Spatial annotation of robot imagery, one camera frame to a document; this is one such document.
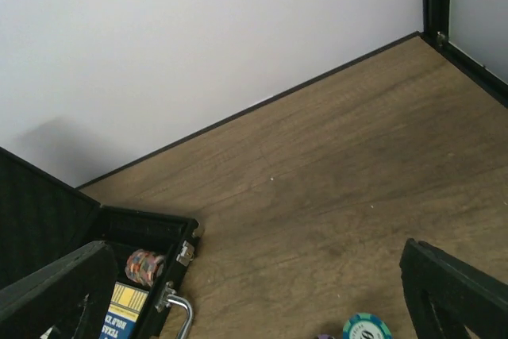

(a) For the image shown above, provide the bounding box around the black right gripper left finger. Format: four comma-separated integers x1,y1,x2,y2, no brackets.
1,241,117,338

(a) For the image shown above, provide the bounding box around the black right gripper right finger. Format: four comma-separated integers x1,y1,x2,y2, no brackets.
399,238,507,338

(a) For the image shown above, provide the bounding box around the black poker set case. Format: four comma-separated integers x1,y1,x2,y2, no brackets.
1,151,202,338

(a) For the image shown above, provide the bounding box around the blue yellow card box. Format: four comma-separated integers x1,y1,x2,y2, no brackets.
99,282,148,339

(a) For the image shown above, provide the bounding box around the orange poker chip stack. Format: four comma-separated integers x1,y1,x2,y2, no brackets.
125,249,165,287

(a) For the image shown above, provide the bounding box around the teal poker chip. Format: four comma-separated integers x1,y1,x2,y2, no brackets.
342,313,393,339

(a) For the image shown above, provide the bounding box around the black enclosure frame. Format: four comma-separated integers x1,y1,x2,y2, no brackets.
421,0,507,106

